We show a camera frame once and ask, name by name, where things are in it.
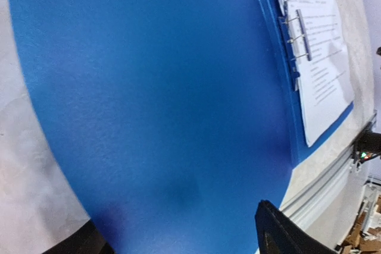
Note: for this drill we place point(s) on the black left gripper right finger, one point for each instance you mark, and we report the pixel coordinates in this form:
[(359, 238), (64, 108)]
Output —
[(276, 233)]

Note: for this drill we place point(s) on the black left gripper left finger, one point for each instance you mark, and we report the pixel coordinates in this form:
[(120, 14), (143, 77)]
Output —
[(86, 240)]

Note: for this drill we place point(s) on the white printed paper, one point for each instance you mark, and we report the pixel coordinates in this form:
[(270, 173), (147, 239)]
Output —
[(325, 88)]

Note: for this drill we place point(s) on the blue plastic folder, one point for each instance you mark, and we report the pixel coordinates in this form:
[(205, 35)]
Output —
[(170, 119)]

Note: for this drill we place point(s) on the metal folder clip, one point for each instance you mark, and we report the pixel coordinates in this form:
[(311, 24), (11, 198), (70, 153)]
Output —
[(297, 42)]

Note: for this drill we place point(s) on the brown cardboard box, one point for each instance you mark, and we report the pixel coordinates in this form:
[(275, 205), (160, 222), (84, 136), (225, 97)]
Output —
[(364, 236)]

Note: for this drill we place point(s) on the aluminium front rail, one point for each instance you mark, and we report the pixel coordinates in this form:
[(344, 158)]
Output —
[(332, 169)]

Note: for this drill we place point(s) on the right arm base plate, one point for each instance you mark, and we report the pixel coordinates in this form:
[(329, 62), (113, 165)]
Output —
[(366, 145)]

